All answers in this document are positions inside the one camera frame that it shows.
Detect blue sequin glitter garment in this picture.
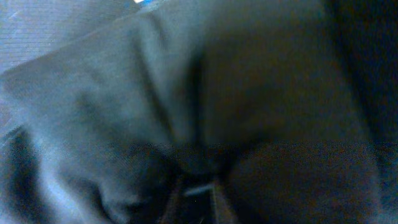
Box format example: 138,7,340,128
124,0,164,8

